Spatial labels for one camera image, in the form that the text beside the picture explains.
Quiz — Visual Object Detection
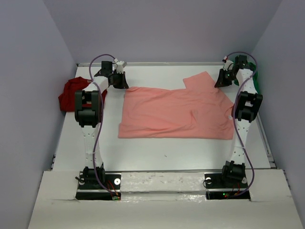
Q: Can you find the pink t-shirt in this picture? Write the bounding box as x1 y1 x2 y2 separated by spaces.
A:
118 72 234 140

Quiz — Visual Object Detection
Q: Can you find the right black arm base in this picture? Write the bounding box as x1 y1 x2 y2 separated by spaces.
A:
203 161 251 200

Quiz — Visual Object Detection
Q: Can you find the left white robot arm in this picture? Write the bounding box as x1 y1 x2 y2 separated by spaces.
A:
74 59 129 188

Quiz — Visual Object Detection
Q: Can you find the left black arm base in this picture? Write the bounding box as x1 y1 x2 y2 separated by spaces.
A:
75 167 122 201

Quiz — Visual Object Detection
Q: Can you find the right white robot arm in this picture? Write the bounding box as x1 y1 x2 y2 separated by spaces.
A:
214 52 263 184

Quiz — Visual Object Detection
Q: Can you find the green crumpled t-shirt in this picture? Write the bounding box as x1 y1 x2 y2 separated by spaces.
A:
234 58 260 93

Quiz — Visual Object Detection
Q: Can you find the red folded t-shirt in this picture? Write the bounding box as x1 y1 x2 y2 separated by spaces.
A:
58 76 109 112

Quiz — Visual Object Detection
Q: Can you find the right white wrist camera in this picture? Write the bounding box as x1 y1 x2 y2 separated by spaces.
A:
223 56 234 71

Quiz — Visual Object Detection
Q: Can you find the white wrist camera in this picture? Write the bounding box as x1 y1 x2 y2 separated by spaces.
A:
113 58 127 74
223 56 234 71

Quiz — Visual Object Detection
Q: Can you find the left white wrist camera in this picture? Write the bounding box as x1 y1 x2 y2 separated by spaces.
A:
113 58 127 74

